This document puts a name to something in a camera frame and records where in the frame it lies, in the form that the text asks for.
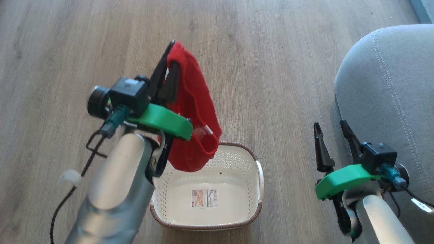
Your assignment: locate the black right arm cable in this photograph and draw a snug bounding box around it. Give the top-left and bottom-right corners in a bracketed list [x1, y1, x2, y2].
[403, 187, 434, 209]

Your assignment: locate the paper label sticker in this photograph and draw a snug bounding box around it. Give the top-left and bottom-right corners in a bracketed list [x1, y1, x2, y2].
[192, 189, 218, 208]

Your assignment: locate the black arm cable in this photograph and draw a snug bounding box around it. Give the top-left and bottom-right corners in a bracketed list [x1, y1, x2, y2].
[403, 187, 434, 209]
[50, 130, 110, 244]

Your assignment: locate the grey fabric sofa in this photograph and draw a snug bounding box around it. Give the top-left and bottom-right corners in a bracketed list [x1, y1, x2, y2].
[334, 24, 434, 244]

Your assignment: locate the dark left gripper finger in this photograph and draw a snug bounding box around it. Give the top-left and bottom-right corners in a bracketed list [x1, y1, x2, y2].
[159, 61, 180, 104]
[146, 40, 176, 102]

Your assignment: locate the white left cable tie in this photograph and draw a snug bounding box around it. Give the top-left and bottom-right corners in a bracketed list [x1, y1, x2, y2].
[58, 169, 83, 187]

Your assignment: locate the red and white garment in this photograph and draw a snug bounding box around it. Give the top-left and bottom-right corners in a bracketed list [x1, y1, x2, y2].
[158, 41, 223, 173]

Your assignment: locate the teal right camera connector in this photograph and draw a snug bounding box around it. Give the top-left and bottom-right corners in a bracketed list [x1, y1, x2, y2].
[380, 163, 408, 190]

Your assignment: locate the teal left camera connector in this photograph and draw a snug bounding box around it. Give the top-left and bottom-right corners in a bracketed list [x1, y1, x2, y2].
[99, 104, 131, 139]

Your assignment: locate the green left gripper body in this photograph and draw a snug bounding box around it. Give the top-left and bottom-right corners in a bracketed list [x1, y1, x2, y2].
[128, 103, 194, 141]

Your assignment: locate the white plastic laundry basket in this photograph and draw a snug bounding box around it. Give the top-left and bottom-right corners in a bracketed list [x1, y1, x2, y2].
[149, 142, 264, 232]

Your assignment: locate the white right cable tag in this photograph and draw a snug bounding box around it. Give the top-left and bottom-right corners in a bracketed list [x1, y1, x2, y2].
[411, 198, 434, 214]

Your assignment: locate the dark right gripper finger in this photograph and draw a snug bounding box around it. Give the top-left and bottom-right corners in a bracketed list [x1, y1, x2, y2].
[313, 122, 336, 173]
[340, 119, 367, 166]

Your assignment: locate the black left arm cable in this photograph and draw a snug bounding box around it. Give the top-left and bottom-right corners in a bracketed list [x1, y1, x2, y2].
[50, 130, 110, 244]

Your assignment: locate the teal camera connector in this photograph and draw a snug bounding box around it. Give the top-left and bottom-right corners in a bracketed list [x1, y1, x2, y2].
[380, 163, 408, 190]
[99, 104, 131, 139]

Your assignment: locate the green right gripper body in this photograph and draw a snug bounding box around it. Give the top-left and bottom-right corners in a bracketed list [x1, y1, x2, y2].
[315, 164, 382, 201]

